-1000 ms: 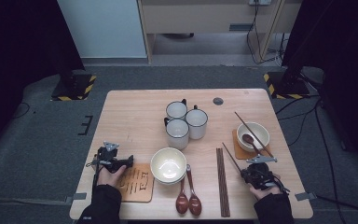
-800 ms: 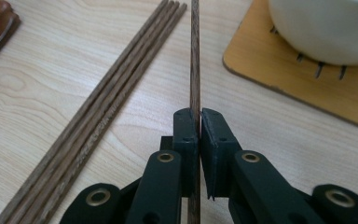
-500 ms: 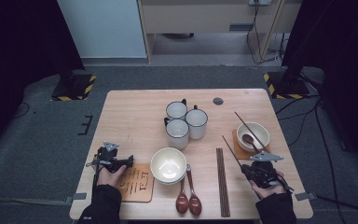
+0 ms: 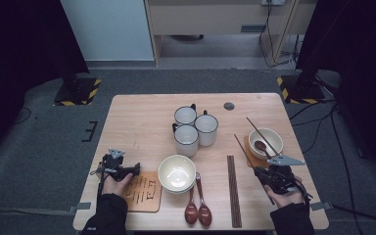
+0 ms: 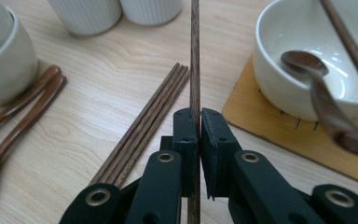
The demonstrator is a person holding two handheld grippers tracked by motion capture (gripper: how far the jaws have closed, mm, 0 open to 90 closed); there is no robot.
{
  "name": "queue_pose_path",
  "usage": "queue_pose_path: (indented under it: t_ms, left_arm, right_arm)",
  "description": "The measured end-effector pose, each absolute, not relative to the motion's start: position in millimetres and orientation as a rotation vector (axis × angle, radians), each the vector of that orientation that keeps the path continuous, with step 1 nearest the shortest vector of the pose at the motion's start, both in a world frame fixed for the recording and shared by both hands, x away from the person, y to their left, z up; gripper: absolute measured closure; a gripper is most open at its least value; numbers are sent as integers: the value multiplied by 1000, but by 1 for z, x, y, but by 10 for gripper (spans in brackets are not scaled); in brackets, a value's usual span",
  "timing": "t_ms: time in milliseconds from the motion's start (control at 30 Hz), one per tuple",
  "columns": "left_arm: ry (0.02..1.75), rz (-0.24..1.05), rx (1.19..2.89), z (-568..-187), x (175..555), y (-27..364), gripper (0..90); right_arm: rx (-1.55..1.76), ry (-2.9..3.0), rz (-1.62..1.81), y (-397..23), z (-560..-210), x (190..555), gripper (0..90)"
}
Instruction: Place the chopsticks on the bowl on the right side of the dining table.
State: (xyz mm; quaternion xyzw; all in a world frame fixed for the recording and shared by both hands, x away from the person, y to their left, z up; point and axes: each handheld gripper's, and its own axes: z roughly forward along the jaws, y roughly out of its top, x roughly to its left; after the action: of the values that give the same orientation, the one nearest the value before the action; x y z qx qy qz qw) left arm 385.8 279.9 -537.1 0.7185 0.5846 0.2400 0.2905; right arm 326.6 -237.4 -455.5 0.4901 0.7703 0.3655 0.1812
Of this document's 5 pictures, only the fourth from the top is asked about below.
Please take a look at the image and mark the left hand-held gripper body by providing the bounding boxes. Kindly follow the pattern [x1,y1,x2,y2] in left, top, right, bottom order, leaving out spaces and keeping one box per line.
[97,147,127,182]

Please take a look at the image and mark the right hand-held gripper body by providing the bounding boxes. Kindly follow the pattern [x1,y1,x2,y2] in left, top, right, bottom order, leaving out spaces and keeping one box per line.
[261,155,306,196]

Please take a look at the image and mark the slotted wooden trivet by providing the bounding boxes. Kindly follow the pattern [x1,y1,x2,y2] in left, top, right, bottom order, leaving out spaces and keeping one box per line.
[243,135,275,169]
[120,170,163,213]

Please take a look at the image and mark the brown wooden spoon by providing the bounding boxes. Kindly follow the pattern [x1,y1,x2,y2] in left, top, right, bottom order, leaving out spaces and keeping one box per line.
[254,140,273,161]
[184,185,200,225]
[194,171,213,227]

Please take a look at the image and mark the dark wooden chopstick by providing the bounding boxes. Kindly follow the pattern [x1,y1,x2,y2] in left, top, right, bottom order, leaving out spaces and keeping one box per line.
[233,133,277,206]
[245,117,281,157]

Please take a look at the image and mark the row of dark chopsticks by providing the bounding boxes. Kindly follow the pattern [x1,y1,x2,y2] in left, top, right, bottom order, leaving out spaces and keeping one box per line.
[226,155,244,229]

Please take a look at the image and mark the person's left hand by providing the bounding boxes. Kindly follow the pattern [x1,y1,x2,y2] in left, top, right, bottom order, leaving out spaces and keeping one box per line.
[101,172,134,197]

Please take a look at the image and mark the person's right hand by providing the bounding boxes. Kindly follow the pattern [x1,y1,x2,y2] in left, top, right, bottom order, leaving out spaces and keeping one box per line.
[263,175,311,210]

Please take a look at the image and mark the white black-rimmed mug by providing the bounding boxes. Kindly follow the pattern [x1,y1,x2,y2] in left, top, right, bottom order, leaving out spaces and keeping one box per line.
[171,122,200,157]
[194,110,219,147]
[173,103,198,126]

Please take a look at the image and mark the black stand base striped edge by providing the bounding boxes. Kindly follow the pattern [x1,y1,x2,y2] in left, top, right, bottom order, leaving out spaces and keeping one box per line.
[52,62,102,107]
[276,65,327,106]

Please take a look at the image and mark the black curtain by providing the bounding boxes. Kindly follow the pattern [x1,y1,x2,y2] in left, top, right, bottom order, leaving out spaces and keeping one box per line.
[0,0,91,165]
[295,0,376,184]

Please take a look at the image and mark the white power strip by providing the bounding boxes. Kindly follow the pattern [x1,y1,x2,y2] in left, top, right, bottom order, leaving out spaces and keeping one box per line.
[261,0,287,7]

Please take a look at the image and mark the left hand-held gripper cable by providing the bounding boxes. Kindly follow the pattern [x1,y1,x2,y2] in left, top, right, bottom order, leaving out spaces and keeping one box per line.
[95,160,108,210]

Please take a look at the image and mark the hand-held gripper cable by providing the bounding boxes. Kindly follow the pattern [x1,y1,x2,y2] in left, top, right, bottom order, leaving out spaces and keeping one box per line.
[293,179,376,229]
[95,160,108,210]

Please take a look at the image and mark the grey strap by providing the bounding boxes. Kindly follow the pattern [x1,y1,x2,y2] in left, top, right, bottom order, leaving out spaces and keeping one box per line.
[308,201,334,212]
[68,202,92,214]

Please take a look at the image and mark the long black floor cable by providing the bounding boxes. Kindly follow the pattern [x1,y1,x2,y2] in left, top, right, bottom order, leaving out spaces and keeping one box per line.
[329,104,365,235]

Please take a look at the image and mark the right hand-held gripper cable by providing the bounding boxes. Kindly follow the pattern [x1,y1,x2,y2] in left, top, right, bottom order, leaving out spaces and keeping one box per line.
[293,179,376,229]

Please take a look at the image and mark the thin black floor cable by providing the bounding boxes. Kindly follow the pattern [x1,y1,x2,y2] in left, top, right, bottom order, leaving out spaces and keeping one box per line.
[13,107,33,125]

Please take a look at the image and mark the black hanging cable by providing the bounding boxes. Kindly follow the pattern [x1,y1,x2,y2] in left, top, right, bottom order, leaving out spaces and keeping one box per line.
[258,3,297,69]

